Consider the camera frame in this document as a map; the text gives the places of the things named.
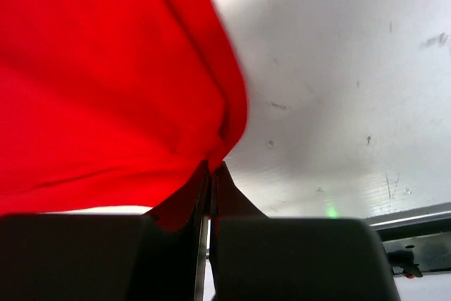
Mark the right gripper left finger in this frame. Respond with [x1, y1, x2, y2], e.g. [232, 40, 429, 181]
[1, 164, 208, 300]

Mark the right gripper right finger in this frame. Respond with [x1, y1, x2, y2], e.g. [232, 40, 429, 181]
[210, 165, 400, 300]

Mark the red t shirt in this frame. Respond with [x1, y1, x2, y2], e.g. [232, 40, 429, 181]
[1, 0, 247, 214]

